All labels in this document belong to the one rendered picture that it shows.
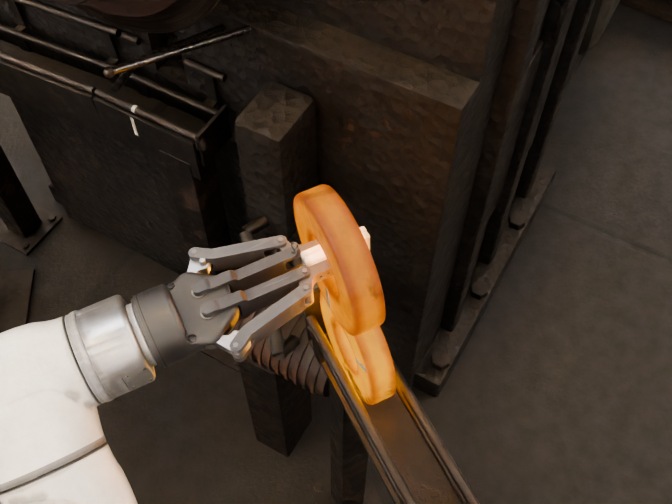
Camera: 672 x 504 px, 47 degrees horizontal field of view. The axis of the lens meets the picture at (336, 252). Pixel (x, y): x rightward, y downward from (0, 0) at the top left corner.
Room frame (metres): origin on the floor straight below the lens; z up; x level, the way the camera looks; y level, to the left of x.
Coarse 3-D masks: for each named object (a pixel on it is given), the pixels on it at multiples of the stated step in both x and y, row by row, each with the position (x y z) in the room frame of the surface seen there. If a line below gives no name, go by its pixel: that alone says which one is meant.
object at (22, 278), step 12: (0, 276) 0.97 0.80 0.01; (12, 276) 0.97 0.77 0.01; (24, 276) 0.97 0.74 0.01; (0, 288) 0.94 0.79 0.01; (12, 288) 0.94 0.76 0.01; (24, 288) 0.94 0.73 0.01; (0, 300) 0.90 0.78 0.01; (12, 300) 0.90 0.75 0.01; (24, 300) 0.90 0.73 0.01; (0, 312) 0.87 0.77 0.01; (12, 312) 0.87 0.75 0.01; (24, 312) 0.87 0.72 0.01; (0, 324) 0.84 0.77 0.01; (12, 324) 0.84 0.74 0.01; (24, 324) 0.84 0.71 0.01
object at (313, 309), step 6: (318, 288) 0.51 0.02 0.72; (318, 294) 0.50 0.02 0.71; (318, 300) 0.50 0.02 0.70; (312, 306) 0.50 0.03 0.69; (318, 306) 0.50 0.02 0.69; (306, 312) 0.49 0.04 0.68; (312, 312) 0.50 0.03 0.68; (318, 312) 0.50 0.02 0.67; (318, 318) 0.50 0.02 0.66; (306, 324) 0.49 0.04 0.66; (324, 324) 0.50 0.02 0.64; (324, 330) 0.50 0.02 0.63
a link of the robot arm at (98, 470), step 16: (80, 464) 0.22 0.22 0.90; (96, 464) 0.22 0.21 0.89; (112, 464) 0.23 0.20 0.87; (32, 480) 0.21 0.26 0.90; (48, 480) 0.20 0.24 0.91; (64, 480) 0.20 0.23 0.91; (80, 480) 0.21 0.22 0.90; (96, 480) 0.21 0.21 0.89; (112, 480) 0.21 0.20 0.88; (0, 496) 0.20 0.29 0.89; (16, 496) 0.19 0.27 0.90; (32, 496) 0.19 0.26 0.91; (48, 496) 0.19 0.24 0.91; (64, 496) 0.19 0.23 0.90; (80, 496) 0.19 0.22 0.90; (96, 496) 0.19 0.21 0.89; (112, 496) 0.20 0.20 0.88; (128, 496) 0.20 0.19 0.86
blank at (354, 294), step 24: (312, 192) 0.47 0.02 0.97; (336, 192) 0.46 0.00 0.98; (312, 216) 0.44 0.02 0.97; (336, 216) 0.43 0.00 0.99; (312, 240) 0.45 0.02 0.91; (336, 240) 0.40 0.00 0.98; (360, 240) 0.40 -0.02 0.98; (336, 264) 0.39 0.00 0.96; (360, 264) 0.38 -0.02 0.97; (336, 288) 0.41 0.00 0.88; (360, 288) 0.37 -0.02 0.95; (336, 312) 0.40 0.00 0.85; (360, 312) 0.36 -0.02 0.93; (384, 312) 0.36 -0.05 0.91
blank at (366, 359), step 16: (320, 304) 0.50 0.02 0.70; (336, 320) 0.45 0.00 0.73; (336, 336) 0.46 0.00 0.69; (352, 336) 0.41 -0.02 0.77; (368, 336) 0.41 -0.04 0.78; (336, 352) 0.45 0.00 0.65; (352, 352) 0.44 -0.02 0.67; (368, 352) 0.39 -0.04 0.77; (384, 352) 0.40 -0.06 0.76; (352, 368) 0.42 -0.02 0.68; (368, 368) 0.38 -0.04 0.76; (384, 368) 0.38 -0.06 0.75; (352, 384) 0.41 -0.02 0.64; (368, 384) 0.37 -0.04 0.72; (384, 384) 0.37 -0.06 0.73; (368, 400) 0.37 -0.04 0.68
